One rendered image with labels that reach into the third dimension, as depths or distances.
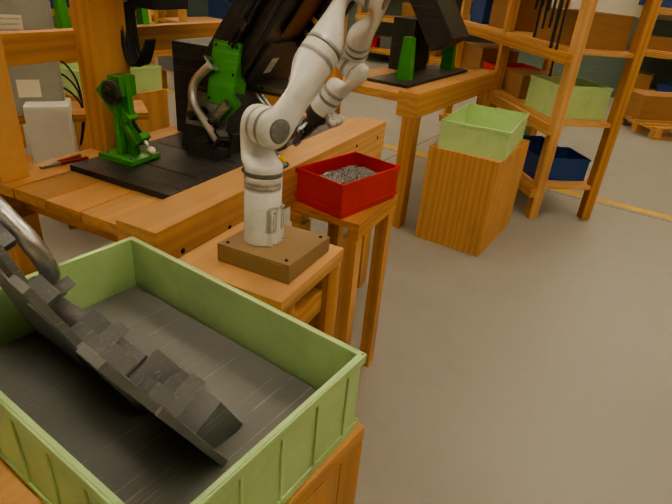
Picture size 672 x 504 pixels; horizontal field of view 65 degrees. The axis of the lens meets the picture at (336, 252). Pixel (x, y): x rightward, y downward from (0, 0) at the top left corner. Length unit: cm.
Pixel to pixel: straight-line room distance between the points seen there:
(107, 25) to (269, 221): 99
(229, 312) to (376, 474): 107
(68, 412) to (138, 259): 39
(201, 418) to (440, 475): 130
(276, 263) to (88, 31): 108
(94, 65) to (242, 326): 120
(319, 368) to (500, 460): 128
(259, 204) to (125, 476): 67
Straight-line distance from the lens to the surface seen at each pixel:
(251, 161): 125
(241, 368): 101
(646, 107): 797
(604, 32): 413
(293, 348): 96
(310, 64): 125
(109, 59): 201
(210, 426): 84
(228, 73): 192
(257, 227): 128
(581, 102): 416
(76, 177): 184
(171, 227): 142
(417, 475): 198
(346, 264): 177
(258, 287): 123
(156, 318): 115
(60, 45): 201
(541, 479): 212
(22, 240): 90
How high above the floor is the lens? 150
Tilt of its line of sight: 28 degrees down
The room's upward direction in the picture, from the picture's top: 5 degrees clockwise
